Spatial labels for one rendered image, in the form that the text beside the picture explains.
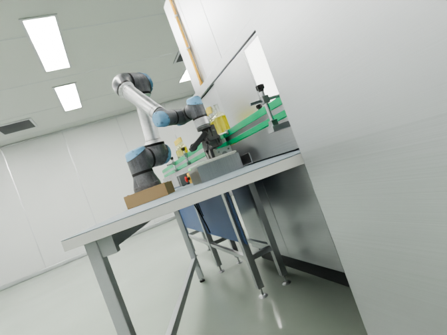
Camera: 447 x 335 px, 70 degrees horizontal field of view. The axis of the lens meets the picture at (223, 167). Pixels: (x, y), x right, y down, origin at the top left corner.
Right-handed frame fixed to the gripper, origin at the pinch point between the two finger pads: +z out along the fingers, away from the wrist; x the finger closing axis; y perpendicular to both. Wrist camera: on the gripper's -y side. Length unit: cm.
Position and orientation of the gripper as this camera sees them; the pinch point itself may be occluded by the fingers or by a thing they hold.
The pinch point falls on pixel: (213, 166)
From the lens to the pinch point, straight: 156.2
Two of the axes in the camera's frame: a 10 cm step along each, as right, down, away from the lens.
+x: -3.1, 1.1, 9.4
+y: 8.8, -3.3, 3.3
